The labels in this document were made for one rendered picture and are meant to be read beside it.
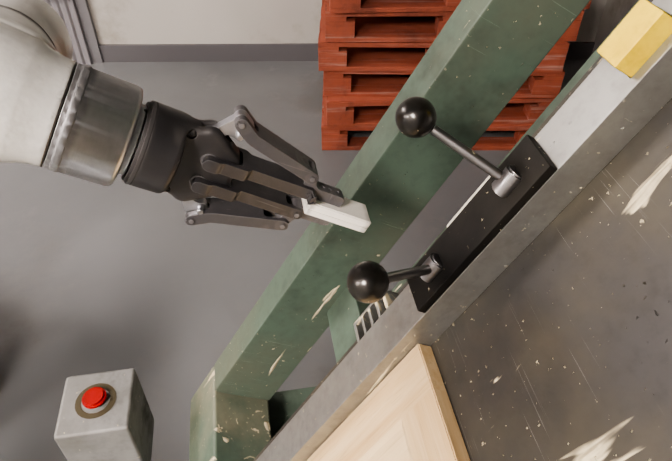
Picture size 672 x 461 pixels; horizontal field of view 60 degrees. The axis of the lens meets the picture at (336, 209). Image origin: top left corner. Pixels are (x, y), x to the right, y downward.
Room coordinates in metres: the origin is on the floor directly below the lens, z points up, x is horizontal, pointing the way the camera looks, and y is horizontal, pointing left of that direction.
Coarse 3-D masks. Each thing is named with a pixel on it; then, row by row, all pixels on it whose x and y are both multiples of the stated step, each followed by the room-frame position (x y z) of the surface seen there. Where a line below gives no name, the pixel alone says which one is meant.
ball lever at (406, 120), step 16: (416, 96) 0.47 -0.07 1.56; (400, 112) 0.46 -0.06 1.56; (416, 112) 0.45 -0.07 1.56; (432, 112) 0.45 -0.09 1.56; (400, 128) 0.45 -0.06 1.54; (416, 128) 0.44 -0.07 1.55; (432, 128) 0.45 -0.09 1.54; (448, 144) 0.44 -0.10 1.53; (480, 160) 0.43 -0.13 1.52; (496, 176) 0.42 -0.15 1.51; (512, 176) 0.42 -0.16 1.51; (496, 192) 0.42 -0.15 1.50
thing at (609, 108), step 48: (576, 96) 0.45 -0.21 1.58; (624, 96) 0.41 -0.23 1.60; (576, 144) 0.41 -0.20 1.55; (624, 144) 0.41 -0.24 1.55; (576, 192) 0.41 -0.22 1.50; (528, 240) 0.40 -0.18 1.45; (480, 288) 0.40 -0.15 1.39; (384, 336) 0.40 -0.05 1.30; (432, 336) 0.39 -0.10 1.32; (336, 384) 0.40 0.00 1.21; (288, 432) 0.40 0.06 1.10
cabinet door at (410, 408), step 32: (416, 352) 0.38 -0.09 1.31; (384, 384) 0.37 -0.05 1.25; (416, 384) 0.35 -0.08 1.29; (352, 416) 0.37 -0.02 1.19; (384, 416) 0.34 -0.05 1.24; (416, 416) 0.32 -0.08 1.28; (448, 416) 0.30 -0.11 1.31; (320, 448) 0.36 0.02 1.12; (352, 448) 0.34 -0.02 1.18; (384, 448) 0.31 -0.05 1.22; (416, 448) 0.29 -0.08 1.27; (448, 448) 0.27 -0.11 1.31
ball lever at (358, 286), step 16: (432, 256) 0.42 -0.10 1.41; (352, 272) 0.35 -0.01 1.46; (368, 272) 0.35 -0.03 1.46; (384, 272) 0.35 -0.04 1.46; (400, 272) 0.38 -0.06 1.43; (416, 272) 0.39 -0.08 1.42; (432, 272) 0.40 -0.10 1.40; (352, 288) 0.34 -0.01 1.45; (368, 288) 0.34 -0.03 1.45; (384, 288) 0.34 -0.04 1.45
